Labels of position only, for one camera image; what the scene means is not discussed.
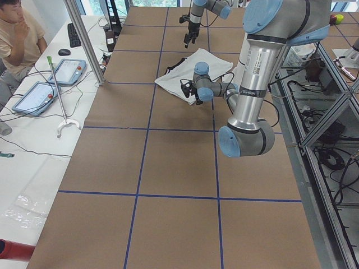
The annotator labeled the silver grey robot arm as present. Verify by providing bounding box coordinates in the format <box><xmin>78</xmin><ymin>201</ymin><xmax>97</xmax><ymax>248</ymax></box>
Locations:
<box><xmin>179</xmin><ymin>0</ymin><xmax>233</xmax><ymax>49</ymax></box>
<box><xmin>181</xmin><ymin>1</ymin><xmax>331</xmax><ymax>157</ymax></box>

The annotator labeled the clear plastic bag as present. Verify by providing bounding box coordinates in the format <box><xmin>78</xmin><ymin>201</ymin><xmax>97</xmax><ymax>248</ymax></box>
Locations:
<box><xmin>1</xmin><ymin>194</ymin><xmax>50</xmax><ymax>229</ymax></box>

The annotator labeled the seated man beige shirt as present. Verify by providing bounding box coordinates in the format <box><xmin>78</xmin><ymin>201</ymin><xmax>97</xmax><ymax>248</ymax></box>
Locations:
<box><xmin>1</xmin><ymin>1</ymin><xmax>48</xmax><ymax>108</ymax></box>

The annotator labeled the left black braided cable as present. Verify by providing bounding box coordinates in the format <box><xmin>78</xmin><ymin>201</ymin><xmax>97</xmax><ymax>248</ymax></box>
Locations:
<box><xmin>179</xmin><ymin>72</ymin><xmax>281</xmax><ymax>127</ymax></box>

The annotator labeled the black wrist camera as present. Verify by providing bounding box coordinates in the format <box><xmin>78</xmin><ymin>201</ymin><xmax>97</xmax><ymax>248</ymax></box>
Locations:
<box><xmin>180</xmin><ymin>80</ymin><xmax>192</xmax><ymax>98</ymax></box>
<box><xmin>179</xmin><ymin>15</ymin><xmax>191</xmax><ymax>24</ymax></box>

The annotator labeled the black computer mouse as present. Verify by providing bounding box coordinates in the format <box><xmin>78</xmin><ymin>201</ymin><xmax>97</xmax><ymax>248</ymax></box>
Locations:
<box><xmin>58</xmin><ymin>48</ymin><xmax>71</xmax><ymax>56</ymax></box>

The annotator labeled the black computer keyboard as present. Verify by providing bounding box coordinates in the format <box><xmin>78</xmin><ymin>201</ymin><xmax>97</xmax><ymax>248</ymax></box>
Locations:
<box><xmin>67</xmin><ymin>23</ymin><xmax>81</xmax><ymax>48</ymax></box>

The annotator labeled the metal rod white claw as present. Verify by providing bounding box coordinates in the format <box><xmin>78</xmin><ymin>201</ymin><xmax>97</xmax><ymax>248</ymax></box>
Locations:
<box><xmin>47</xmin><ymin>56</ymin><xmax>81</xmax><ymax>138</ymax></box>

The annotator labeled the aluminium side frame rack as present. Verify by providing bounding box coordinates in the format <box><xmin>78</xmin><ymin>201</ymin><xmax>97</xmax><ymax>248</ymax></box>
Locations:
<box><xmin>270</xmin><ymin>37</ymin><xmax>358</xmax><ymax>268</ymax></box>

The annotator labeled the near blue teach pendant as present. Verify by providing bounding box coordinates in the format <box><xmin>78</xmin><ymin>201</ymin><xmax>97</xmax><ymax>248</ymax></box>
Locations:
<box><xmin>12</xmin><ymin>81</ymin><xmax>62</xmax><ymax>117</ymax></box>

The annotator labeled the grey cartoon print t-shirt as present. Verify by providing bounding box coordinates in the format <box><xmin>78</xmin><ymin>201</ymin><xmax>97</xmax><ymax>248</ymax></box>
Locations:
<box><xmin>154</xmin><ymin>48</ymin><xmax>234</xmax><ymax>106</ymax></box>

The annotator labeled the aluminium frame post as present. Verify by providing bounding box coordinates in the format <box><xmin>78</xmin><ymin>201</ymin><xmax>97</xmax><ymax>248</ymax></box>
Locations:
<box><xmin>64</xmin><ymin>0</ymin><xmax>104</xmax><ymax>86</ymax></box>

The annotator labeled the red cylinder object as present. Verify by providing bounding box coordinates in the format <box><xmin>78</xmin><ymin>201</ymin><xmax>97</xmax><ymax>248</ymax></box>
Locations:
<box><xmin>1</xmin><ymin>239</ymin><xmax>35</xmax><ymax>262</ymax></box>

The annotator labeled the far blue teach pendant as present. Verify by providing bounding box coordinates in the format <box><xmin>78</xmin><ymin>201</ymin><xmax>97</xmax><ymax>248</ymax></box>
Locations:
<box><xmin>54</xmin><ymin>59</ymin><xmax>86</xmax><ymax>86</ymax></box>

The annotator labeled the blue teach pendant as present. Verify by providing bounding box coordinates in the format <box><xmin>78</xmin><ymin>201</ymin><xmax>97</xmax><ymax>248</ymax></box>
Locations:
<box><xmin>54</xmin><ymin>59</ymin><xmax>86</xmax><ymax>86</ymax></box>
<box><xmin>12</xmin><ymin>81</ymin><xmax>62</xmax><ymax>117</ymax></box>

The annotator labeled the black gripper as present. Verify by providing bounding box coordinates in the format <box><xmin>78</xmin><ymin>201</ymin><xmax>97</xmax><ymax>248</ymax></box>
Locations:
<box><xmin>188</xmin><ymin>81</ymin><xmax>202</xmax><ymax>105</ymax></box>
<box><xmin>183</xmin><ymin>22</ymin><xmax>200</xmax><ymax>49</ymax></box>

